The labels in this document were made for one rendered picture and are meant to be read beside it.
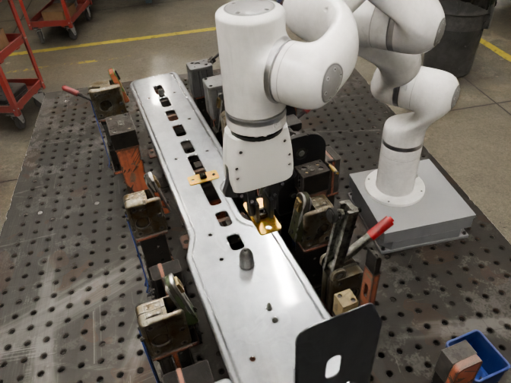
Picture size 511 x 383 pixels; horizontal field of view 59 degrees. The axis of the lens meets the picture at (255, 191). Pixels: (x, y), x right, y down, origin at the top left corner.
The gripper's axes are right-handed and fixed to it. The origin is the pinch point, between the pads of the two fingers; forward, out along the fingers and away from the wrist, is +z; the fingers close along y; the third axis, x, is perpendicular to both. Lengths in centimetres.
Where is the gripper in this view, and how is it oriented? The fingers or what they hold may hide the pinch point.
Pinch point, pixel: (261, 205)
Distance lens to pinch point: 74.1
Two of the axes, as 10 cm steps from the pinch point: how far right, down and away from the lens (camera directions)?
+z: 0.5, 7.6, 6.4
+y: -9.3, 2.8, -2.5
